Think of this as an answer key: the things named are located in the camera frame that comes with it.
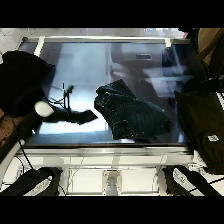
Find silver frame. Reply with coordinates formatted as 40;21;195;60
0;28;224;197

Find black cable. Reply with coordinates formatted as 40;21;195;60
11;115;36;172

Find brown garment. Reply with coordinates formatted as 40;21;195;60
0;109;38;152

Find blue jeans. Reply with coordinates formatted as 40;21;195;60
93;79;173;141

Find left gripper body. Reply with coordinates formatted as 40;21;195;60
68;109;99;126

